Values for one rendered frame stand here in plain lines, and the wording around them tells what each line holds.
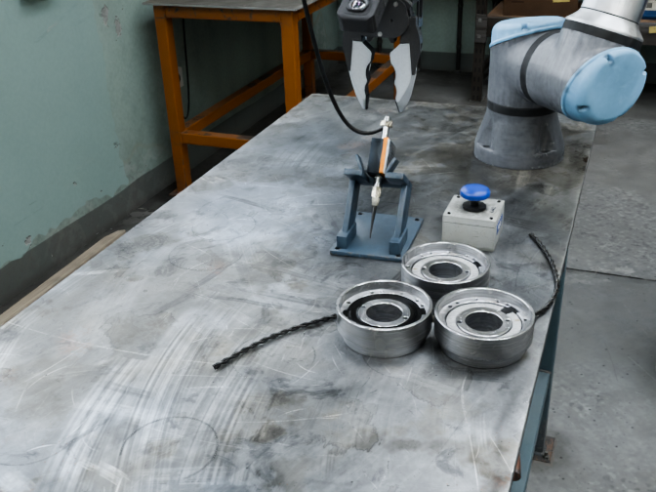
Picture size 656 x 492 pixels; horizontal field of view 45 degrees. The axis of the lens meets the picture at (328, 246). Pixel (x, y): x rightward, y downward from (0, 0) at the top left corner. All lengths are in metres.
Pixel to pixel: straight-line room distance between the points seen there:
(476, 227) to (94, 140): 2.13
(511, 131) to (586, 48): 0.21
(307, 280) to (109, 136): 2.15
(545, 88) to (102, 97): 2.06
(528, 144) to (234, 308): 0.60
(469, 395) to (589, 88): 0.54
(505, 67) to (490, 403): 0.66
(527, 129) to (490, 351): 0.58
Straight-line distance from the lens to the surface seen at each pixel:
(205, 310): 0.95
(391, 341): 0.83
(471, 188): 1.06
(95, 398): 0.84
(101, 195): 3.06
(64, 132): 2.87
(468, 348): 0.82
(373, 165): 1.04
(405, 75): 1.02
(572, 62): 1.20
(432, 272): 0.97
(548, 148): 1.35
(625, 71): 1.21
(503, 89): 1.32
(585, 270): 2.73
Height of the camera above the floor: 1.29
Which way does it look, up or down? 27 degrees down
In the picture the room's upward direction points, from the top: 2 degrees counter-clockwise
